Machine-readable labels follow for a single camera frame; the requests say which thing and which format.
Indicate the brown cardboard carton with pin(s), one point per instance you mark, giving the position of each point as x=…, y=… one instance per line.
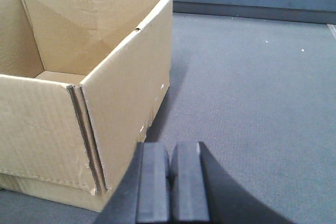
x=81, y=83

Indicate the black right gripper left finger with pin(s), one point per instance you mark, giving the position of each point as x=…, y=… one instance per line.
x=143, y=193

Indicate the grey conveyor belt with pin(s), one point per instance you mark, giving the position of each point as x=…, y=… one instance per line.
x=260, y=94

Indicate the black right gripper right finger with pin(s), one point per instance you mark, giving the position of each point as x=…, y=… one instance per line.
x=203, y=192

